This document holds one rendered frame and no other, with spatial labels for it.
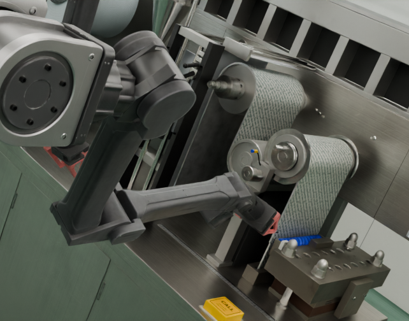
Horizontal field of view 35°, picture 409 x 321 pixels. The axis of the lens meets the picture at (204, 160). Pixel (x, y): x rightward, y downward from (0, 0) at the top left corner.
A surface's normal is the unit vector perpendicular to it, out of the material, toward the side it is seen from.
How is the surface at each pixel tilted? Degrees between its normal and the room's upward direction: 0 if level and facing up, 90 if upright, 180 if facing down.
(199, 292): 0
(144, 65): 57
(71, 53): 90
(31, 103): 90
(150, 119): 115
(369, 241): 90
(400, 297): 90
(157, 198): 25
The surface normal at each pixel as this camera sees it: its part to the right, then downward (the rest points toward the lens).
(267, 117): 0.65, 0.49
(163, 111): 0.51, 0.80
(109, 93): 0.79, 0.29
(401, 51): -0.65, -0.04
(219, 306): 0.37, -0.88
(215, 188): 0.60, -0.60
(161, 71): -0.30, -0.20
